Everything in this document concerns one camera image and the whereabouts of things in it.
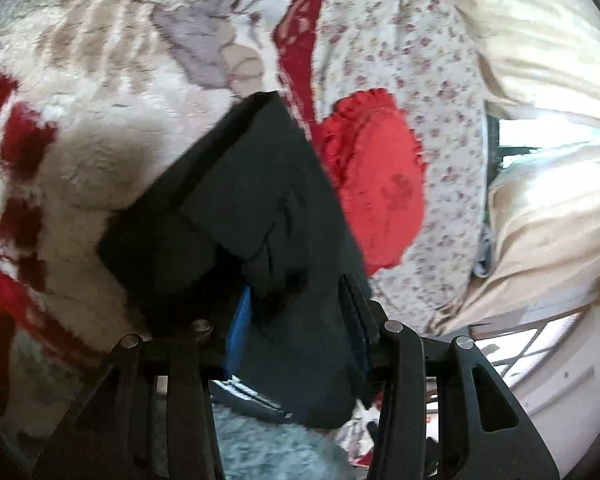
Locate cream curtain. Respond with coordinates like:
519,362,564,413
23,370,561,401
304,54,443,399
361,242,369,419
431,0,600,333

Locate small-flower quilt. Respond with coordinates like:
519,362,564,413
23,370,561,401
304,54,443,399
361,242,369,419
308,0,491,461

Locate floral plush blanket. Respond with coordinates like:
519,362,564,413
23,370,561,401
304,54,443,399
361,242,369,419
0,0,361,480

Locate black pants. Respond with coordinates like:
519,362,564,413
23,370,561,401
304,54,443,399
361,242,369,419
98,92,368,429

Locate red heart cushion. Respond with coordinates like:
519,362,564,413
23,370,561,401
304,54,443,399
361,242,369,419
314,88,426,275

